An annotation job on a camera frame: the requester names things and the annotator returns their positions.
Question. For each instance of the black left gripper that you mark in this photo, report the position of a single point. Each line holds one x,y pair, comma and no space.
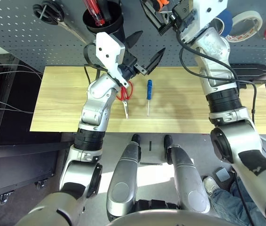
128,63

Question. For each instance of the long black floor tape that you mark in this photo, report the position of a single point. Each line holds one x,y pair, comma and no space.
150,163

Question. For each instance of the blue tape roll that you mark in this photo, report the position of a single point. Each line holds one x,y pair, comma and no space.
227,21

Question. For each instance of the silver robot leg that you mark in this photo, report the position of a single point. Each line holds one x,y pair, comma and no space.
123,174
187,179

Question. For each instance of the metal peg hook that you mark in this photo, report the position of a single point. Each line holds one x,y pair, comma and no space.
252,24

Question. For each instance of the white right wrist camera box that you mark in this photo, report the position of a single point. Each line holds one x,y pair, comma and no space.
208,14

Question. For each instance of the short black floor tape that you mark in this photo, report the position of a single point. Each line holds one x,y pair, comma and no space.
150,146

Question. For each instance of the black wheeled cabinet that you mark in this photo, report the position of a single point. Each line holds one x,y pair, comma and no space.
17,169

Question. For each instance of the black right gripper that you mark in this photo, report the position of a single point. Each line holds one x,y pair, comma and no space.
182,11

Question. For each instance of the grey pegboard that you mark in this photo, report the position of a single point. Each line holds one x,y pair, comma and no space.
64,56

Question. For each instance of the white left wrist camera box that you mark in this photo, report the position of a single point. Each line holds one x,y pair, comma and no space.
107,51

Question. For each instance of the black tool cup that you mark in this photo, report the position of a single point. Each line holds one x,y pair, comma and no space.
114,23

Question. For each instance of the white tape roll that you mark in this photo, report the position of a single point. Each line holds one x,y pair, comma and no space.
245,14

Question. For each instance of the silver right robot leg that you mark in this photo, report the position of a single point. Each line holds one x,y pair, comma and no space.
187,179

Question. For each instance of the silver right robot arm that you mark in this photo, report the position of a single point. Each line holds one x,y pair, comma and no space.
217,70

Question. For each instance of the black tool case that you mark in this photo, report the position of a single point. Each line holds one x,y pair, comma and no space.
252,71

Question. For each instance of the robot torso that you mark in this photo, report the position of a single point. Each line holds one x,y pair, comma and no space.
161,217

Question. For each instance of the grey foot pedal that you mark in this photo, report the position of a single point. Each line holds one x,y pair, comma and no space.
222,174

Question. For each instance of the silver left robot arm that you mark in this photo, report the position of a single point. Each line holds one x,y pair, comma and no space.
95,106

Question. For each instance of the white sneaker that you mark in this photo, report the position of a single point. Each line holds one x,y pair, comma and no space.
210,186

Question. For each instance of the silver left robot leg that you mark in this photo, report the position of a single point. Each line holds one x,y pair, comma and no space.
123,174

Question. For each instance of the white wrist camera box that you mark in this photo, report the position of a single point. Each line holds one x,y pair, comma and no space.
107,51
208,14

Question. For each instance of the orange black pliers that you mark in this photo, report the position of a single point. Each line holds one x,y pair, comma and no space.
163,2

